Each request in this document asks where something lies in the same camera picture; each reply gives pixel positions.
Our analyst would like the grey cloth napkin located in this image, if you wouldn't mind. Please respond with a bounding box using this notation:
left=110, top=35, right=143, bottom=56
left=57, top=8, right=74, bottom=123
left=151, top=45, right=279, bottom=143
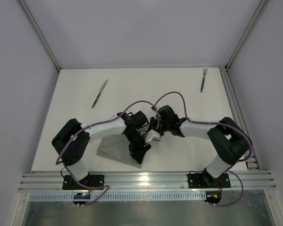
left=96, top=135, right=142, bottom=169

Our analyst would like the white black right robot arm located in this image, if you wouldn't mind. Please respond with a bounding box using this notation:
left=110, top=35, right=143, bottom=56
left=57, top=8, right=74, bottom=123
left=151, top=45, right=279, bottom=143
left=148, top=105, right=253, bottom=187

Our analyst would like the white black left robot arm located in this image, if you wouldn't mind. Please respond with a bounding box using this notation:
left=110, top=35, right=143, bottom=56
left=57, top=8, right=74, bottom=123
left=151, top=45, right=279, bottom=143
left=51, top=111, right=151, bottom=190

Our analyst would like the left controller board with led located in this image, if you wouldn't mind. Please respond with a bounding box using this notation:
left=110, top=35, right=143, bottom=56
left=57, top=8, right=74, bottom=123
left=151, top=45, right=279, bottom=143
left=72, top=192, right=91, bottom=206

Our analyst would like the right black connector board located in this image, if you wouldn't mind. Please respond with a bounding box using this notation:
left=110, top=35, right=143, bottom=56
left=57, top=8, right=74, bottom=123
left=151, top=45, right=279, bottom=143
left=205, top=191, right=222, bottom=205

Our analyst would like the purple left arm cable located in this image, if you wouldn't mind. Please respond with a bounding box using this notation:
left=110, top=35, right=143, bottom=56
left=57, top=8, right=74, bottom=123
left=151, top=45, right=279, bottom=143
left=55, top=100, right=161, bottom=208

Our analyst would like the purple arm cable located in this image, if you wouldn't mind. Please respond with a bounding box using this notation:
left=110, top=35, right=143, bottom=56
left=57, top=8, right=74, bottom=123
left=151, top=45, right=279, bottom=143
left=55, top=100, right=161, bottom=208
left=153, top=91, right=254, bottom=208

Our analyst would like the green handled fork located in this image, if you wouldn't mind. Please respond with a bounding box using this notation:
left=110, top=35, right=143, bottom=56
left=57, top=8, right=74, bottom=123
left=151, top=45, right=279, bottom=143
left=200, top=66, right=208, bottom=92

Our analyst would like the slotted grey cable duct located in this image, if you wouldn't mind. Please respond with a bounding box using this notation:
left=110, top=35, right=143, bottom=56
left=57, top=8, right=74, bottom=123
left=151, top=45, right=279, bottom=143
left=28, top=191, right=205, bottom=202

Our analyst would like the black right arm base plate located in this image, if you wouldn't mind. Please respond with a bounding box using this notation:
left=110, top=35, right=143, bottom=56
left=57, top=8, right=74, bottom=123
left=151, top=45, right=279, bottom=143
left=187, top=171, right=231, bottom=189

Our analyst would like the green handled knife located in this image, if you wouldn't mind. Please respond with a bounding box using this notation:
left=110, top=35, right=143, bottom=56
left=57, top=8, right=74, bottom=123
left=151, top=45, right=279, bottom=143
left=92, top=80, right=108, bottom=108

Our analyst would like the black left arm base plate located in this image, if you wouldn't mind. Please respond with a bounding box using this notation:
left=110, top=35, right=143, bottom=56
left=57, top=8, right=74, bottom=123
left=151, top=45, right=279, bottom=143
left=62, top=174, right=105, bottom=190

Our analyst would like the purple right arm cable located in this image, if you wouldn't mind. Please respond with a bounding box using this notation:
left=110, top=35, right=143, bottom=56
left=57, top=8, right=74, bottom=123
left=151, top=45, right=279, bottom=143
left=153, top=91, right=254, bottom=208

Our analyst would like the aluminium right side rail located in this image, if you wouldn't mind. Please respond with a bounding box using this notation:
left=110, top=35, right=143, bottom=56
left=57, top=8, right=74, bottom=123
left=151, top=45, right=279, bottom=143
left=219, top=66, right=261, bottom=170

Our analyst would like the aluminium rail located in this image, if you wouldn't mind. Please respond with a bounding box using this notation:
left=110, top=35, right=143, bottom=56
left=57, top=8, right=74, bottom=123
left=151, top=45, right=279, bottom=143
left=219, top=66, right=261, bottom=170
left=18, top=170, right=276, bottom=192

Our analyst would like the aluminium front rail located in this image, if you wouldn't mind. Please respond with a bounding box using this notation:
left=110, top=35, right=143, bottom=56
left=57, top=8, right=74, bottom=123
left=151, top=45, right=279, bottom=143
left=18, top=170, right=276, bottom=192

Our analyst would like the aluminium right corner post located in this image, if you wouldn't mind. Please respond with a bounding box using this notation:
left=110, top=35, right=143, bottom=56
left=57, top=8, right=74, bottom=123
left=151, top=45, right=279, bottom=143
left=225, top=0, right=270, bottom=70

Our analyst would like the aluminium corner post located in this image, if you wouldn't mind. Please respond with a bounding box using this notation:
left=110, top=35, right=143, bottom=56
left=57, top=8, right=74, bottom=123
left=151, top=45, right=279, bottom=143
left=17, top=0, right=61, bottom=72
left=225, top=0, right=270, bottom=70

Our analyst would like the aluminium left corner post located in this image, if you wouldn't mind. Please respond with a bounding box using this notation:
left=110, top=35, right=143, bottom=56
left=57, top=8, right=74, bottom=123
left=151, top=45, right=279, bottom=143
left=17, top=0, right=61, bottom=72

